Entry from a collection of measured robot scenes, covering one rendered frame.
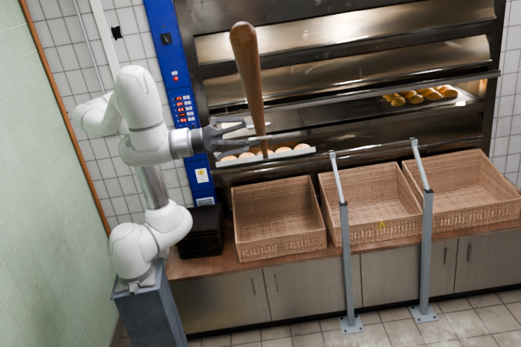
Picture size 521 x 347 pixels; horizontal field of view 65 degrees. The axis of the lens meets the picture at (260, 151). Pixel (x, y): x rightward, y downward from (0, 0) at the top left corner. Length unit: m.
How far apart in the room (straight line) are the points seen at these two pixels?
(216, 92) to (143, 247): 1.13
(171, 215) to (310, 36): 1.34
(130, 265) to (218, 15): 1.45
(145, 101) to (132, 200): 1.90
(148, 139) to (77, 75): 1.58
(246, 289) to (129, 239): 1.05
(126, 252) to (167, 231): 0.20
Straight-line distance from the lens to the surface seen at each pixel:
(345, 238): 2.44
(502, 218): 2.91
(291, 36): 2.53
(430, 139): 2.99
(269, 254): 2.56
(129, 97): 1.15
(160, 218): 1.90
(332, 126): 2.74
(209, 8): 2.49
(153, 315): 2.07
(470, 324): 3.06
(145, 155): 1.20
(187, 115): 2.62
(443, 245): 2.78
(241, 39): 0.43
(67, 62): 2.72
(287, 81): 2.58
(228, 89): 2.58
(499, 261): 3.05
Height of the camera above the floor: 2.24
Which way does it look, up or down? 25 degrees down
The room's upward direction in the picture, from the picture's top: 9 degrees counter-clockwise
